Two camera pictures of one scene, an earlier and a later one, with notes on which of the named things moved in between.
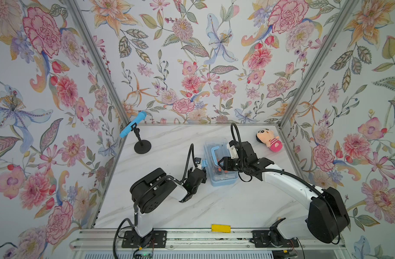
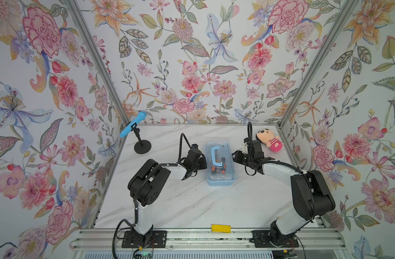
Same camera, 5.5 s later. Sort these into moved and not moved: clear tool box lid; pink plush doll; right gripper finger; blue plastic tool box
Moved: right gripper finger
Not moved: clear tool box lid; blue plastic tool box; pink plush doll
